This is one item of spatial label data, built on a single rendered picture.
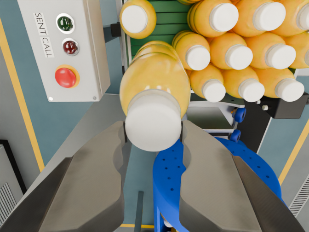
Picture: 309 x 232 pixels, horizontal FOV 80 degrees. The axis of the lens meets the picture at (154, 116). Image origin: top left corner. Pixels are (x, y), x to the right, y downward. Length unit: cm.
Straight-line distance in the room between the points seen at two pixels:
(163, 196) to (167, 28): 40
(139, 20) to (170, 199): 33
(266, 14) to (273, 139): 174
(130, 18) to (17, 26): 144
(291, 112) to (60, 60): 54
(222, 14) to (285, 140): 184
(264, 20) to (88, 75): 30
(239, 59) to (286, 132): 173
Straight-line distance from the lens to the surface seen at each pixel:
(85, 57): 35
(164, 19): 53
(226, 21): 34
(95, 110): 131
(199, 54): 34
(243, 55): 36
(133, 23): 33
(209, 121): 49
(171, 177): 44
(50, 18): 37
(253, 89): 39
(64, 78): 37
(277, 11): 37
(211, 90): 36
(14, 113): 204
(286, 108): 57
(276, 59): 39
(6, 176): 228
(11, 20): 175
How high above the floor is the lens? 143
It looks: 62 degrees down
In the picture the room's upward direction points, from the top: 178 degrees counter-clockwise
